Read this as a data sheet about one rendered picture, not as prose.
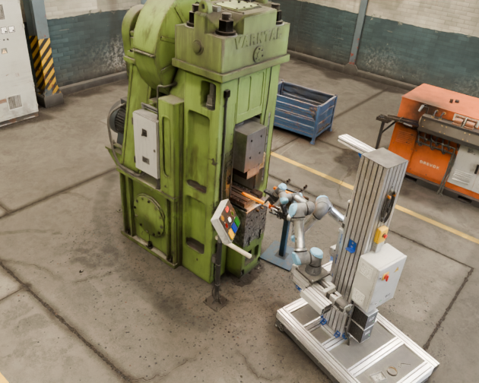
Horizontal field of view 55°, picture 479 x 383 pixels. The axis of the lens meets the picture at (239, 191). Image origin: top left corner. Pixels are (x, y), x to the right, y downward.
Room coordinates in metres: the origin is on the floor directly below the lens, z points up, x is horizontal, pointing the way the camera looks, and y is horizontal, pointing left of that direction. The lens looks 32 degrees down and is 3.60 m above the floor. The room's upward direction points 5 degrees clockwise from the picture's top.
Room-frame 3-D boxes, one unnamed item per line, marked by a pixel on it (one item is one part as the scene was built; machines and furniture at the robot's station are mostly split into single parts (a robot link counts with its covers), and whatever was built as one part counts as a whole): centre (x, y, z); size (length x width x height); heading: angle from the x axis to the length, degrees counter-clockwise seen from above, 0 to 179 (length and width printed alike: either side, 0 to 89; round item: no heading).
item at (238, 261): (4.15, 0.02, 0.23); 0.55 x 0.37 x 0.47; 53
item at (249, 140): (4.14, 0.02, 1.56); 0.42 x 0.39 x 0.40; 53
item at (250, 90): (4.23, 0.14, 2.06); 0.44 x 0.41 x 0.47; 53
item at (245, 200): (4.10, 0.05, 0.96); 0.42 x 0.20 x 0.09; 53
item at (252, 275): (3.95, -0.16, 0.01); 0.58 x 0.39 x 0.01; 143
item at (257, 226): (4.15, 0.02, 0.69); 0.56 x 0.38 x 0.45; 53
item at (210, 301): (3.48, 0.15, 0.05); 0.22 x 0.22 x 0.09; 53
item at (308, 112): (8.05, -0.93, 0.36); 1.20 x 0.80 x 0.72; 59
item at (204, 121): (3.96, 0.34, 1.15); 0.44 x 0.26 x 2.30; 53
